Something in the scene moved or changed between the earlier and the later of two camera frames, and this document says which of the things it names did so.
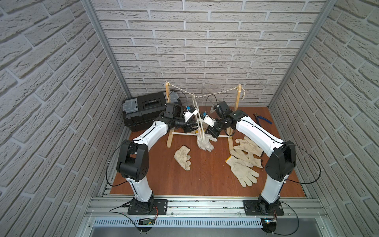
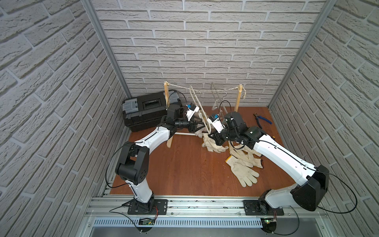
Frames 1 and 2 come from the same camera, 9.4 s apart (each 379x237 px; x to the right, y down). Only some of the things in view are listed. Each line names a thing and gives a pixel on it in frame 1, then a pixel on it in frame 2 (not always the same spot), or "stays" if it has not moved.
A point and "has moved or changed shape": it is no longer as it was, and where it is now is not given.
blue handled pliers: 259,117 stays
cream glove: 240,168 stays
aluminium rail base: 204,217 stays
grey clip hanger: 212,109 has moved or changed shape
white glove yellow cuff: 203,139 has moved or changed shape
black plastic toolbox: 139,112 stays
